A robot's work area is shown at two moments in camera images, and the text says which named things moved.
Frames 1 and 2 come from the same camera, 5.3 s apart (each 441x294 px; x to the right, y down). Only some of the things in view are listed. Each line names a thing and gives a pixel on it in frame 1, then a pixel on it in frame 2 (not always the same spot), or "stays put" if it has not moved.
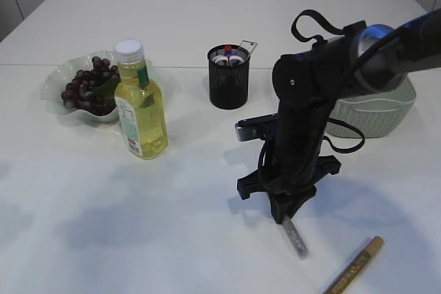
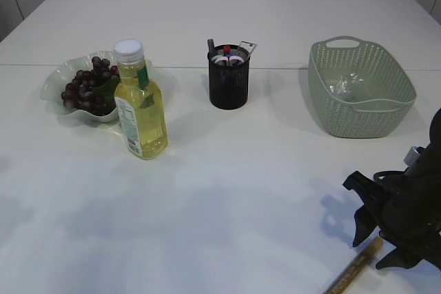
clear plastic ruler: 249,45 stays put
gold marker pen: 355,266 stays put
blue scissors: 229,54 → 237,58
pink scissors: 221,58 stays put
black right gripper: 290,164 → 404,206
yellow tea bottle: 139,103 stays put
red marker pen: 228,49 stays put
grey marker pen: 295,238 → 211,49
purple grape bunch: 94,91 stays put
